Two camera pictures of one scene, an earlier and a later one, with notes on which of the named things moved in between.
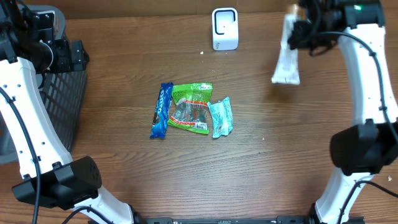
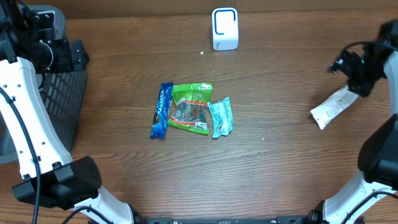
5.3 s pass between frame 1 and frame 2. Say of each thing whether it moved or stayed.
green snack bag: stayed
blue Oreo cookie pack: stayed
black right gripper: moved
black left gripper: stayed
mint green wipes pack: stayed
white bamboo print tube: moved
